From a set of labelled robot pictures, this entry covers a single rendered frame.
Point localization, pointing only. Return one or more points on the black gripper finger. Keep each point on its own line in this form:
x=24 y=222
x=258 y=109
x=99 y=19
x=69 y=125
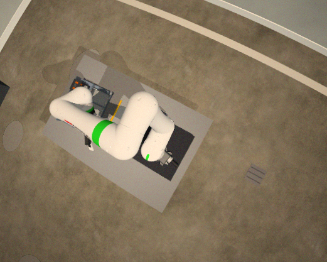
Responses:
x=88 y=143

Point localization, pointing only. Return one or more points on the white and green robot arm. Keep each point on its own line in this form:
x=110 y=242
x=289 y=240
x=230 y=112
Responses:
x=121 y=140

